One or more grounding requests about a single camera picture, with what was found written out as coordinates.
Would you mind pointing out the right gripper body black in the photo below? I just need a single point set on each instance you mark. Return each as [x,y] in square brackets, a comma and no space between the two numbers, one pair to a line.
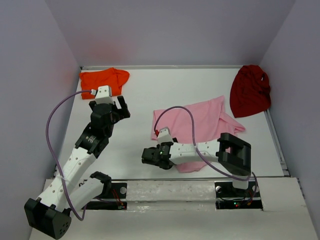
[158,145]

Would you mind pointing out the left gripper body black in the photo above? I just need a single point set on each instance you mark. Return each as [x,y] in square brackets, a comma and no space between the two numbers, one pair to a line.
[118,114]

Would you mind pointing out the pink t shirt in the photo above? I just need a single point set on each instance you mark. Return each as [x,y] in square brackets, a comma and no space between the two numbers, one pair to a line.
[209,117]

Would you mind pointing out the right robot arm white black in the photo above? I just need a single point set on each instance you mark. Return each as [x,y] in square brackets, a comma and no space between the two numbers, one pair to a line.
[231,152]

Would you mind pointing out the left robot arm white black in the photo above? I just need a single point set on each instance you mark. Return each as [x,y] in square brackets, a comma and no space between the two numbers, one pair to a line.
[51,212]

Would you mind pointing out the orange t shirt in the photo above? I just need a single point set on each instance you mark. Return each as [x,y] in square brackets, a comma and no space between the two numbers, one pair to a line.
[112,77]

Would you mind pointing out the dark red t shirt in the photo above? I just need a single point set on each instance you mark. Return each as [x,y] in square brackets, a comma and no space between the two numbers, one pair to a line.
[250,92]

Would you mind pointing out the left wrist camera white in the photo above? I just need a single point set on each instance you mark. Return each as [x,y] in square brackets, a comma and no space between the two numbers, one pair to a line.
[102,95]

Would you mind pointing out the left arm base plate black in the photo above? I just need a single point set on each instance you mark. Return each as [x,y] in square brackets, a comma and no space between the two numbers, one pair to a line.
[113,200]

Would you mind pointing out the front table rail metal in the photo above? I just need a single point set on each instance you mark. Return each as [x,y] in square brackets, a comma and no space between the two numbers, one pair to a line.
[174,179]

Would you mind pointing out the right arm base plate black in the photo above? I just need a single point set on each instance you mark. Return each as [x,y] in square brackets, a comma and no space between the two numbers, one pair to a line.
[230,198]

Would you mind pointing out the back table rail white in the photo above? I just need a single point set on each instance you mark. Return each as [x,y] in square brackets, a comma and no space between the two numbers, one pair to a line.
[158,67]

